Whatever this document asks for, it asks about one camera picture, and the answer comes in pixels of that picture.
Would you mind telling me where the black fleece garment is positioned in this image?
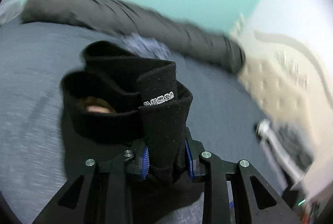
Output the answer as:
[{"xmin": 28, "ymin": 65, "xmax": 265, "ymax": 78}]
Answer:
[{"xmin": 60, "ymin": 41, "xmax": 203, "ymax": 223}]

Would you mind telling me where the person's right hand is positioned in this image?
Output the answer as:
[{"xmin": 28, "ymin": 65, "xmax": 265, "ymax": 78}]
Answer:
[{"xmin": 79, "ymin": 97, "xmax": 116, "ymax": 114}]

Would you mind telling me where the cream tufted headboard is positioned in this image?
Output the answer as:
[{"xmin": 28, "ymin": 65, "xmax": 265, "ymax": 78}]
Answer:
[{"xmin": 231, "ymin": 18, "xmax": 332, "ymax": 194}]

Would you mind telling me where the blue patterned bed sheet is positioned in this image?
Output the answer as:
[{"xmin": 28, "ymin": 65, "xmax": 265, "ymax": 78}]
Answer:
[{"xmin": 1, "ymin": 18, "xmax": 282, "ymax": 223}]

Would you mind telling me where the light blue crumpled cloth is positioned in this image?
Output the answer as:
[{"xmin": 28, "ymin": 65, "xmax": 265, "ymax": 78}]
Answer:
[{"xmin": 122, "ymin": 33, "xmax": 170, "ymax": 60}]

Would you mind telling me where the dark grey rolled duvet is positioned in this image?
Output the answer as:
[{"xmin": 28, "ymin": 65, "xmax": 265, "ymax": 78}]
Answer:
[{"xmin": 21, "ymin": 0, "xmax": 246, "ymax": 74}]

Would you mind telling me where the light grey pillow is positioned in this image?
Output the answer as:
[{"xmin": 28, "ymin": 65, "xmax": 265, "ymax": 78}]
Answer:
[{"xmin": 0, "ymin": 0, "xmax": 22, "ymax": 26}]

